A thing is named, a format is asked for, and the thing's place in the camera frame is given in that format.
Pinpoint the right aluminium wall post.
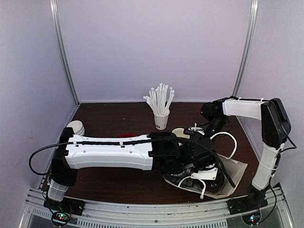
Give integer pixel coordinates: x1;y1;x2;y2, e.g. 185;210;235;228
232;0;259;96

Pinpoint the black white paper cup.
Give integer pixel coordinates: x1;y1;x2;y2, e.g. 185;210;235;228
205;172;227;194

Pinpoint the bundle of white wrapped straws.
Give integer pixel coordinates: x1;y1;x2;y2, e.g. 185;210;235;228
143;83;175;117

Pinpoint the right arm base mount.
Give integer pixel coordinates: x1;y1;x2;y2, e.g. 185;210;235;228
227;185;268;226

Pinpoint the stack of paper cups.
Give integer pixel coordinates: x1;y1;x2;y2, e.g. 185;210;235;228
67;120;85;136

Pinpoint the aluminium wall post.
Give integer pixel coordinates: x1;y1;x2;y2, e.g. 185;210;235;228
49;0;80;105
232;0;259;96

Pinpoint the red floral plate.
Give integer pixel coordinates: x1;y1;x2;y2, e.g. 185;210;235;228
118;133;137;138

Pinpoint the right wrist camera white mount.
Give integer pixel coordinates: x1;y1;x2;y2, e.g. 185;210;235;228
183;123;205;137

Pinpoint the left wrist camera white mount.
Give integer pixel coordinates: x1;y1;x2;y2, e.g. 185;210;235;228
191;168;218;181

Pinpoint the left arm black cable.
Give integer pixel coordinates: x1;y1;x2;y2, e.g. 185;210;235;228
28;136;240;188

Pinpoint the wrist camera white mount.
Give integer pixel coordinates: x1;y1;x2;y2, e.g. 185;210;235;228
183;123;205;137
191;168;218;181

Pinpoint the brown paper bag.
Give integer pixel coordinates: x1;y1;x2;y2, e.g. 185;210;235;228
162;132;248;200

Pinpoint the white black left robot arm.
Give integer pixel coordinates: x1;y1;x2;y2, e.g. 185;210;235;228
47;127;219;202

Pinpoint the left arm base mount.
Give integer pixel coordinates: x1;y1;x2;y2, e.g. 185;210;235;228
42;191;85;228

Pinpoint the paper cup holding straws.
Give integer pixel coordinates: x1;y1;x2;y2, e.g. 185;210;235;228
153;110;170;130

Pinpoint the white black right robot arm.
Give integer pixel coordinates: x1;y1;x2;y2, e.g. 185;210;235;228
200;96;291;194

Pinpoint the left aluminium wall post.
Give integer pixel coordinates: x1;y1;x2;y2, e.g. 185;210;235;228
49;0;80;105

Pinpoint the aluminium front rail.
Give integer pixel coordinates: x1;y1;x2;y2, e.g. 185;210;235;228
17;187;295;228

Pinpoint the cream ceramic mug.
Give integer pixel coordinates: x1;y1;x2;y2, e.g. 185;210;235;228
172;128;190;139

